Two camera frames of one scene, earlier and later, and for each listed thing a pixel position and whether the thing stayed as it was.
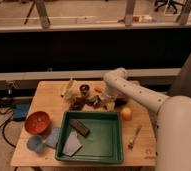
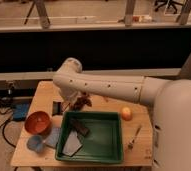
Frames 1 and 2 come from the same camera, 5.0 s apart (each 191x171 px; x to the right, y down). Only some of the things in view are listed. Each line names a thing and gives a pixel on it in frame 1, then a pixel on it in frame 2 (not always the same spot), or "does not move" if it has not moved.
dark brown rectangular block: (79, 127) does not move
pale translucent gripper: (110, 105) -> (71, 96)
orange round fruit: (126, 114) does not move
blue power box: (20, 111) does not move
